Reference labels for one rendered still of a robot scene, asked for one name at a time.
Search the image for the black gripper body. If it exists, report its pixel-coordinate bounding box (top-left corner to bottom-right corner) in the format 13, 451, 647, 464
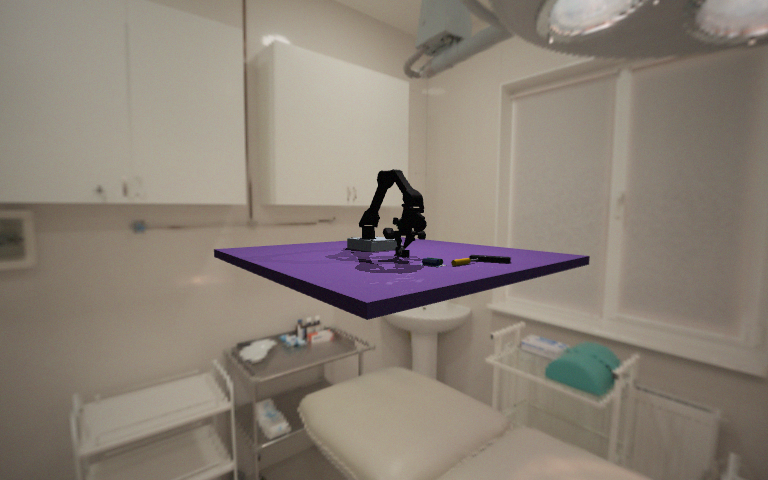
383, 218, 426, 240

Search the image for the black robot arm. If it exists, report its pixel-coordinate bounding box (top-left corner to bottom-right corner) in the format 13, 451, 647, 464
359, 169, 427, 239

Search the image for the yellow-handled screwdriver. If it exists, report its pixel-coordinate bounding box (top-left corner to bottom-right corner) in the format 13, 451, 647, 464
451, 258, 478, 266

